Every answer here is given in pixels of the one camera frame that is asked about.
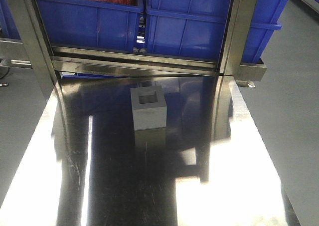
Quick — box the gray square base block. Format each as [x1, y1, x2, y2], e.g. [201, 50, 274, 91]
[130, 86, 167, 131]

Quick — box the blue plastic bin right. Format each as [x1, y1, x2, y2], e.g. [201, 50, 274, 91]
[145, 0, 288, 63]

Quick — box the blue bin with red bags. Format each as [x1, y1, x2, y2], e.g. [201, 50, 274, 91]
[36, 0, 144, 51]

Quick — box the stainless steel shelf frame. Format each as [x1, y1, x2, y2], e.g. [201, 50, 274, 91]
[0, 0, 267, 99]

